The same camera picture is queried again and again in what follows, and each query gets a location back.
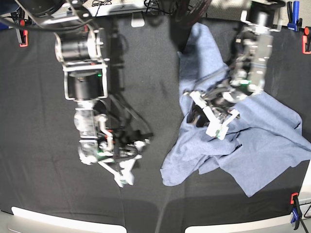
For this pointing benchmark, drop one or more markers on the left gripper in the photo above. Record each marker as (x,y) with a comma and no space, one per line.
(224,96)

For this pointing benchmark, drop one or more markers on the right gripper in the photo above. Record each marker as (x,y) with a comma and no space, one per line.
(110,146)

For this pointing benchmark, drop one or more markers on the blue-grey t-shirt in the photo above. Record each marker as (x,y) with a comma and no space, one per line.
(259,146)

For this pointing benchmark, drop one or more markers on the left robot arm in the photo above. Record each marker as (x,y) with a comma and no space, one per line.
(246,74)

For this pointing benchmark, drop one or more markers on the black table cloth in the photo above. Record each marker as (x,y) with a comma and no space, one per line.
(40,169)

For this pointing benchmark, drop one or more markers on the blue clamp far right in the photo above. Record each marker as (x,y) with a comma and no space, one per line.
(295,22)

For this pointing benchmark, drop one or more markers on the orange clamp far right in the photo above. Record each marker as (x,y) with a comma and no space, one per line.
(306,41)

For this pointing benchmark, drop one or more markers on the orange blue clamp near right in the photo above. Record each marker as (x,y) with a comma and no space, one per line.
(296,211)

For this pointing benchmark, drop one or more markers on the orange clamp far left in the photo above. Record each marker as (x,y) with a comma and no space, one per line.
(22,35)

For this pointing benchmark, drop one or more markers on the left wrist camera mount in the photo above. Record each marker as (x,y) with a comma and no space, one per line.
(216,123)

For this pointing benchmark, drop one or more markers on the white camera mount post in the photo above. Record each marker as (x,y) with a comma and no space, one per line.
(137,20)

